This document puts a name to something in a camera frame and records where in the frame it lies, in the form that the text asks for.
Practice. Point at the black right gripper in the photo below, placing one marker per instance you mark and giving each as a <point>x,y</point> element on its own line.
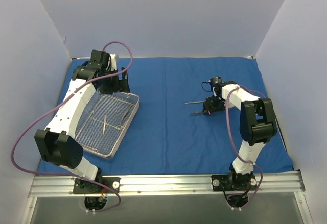
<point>209,105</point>

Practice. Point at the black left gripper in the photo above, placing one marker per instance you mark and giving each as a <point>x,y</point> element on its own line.
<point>118,82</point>

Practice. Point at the steel surgical scissors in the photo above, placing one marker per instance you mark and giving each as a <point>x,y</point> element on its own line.
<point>194,102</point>

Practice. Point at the steel forceps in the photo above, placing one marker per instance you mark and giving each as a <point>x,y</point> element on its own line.
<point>125,114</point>

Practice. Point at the steel wire mesh tray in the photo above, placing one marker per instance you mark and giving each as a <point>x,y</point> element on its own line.
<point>89,129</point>

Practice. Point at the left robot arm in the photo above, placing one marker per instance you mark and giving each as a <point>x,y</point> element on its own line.
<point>56,143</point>

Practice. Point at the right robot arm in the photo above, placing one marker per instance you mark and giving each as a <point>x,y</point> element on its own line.
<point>257,123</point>

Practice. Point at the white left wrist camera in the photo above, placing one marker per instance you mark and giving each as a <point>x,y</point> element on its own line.
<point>114,58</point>

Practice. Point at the aluminium back rail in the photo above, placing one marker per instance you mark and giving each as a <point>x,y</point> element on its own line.
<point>248,57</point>

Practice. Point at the aluminium front frame rail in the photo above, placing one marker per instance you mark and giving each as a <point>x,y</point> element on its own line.
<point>152,185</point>

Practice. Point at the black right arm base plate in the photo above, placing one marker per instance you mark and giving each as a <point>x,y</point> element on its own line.
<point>230,183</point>

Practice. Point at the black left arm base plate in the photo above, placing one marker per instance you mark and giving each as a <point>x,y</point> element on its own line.
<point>86,187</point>

